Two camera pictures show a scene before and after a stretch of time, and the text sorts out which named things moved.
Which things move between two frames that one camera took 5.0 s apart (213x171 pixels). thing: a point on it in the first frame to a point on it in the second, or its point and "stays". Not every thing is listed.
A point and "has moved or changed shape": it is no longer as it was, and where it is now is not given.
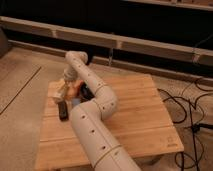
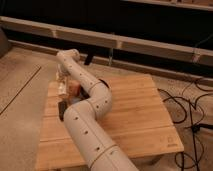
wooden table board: (140, 124) stays
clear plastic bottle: (55, 88) has moved or changed shape
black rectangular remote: (63, 111) stays
